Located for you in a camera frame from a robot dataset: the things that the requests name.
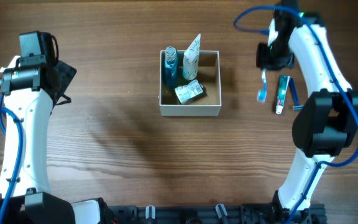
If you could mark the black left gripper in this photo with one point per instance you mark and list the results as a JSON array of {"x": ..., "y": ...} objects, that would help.
[{"x": 68, "y": 73}]

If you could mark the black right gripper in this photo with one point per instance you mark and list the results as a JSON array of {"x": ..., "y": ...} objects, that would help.
[{"x": 261, "y": 63}]

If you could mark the teal toothpaste tube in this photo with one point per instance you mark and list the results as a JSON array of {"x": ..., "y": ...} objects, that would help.
[{"x": 281, "y": 93}]

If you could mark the blue white toothbrush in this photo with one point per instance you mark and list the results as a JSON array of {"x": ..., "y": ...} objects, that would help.
[{"x": 262, "y": 94}]

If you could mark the blue disposable razor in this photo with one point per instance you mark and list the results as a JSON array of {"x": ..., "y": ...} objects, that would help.
[{"x": 294, "y": 94}]

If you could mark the white lotion tube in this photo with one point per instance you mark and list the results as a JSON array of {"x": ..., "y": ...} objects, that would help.
[{"x": 191, "y": 59}]

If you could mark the green Dettol soap bar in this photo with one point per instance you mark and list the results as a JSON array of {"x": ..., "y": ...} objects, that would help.
[{"x": 194, "y": 90}]

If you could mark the blue mouthwash bottle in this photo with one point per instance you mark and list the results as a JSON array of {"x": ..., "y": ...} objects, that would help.
[{"x": 170, "y": 75}]

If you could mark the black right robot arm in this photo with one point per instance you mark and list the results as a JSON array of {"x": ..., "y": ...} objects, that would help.
[{"x": 325, "y": 131}]

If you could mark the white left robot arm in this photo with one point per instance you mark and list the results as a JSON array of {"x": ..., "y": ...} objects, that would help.
[{"x": 31, "y": 87}]

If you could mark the white cardboard box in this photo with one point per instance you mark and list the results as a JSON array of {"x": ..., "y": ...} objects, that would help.
[{"x": 208, "y": 75}]

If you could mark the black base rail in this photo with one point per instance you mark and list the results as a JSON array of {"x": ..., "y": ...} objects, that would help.
[{"x": 243, "y": 214}]

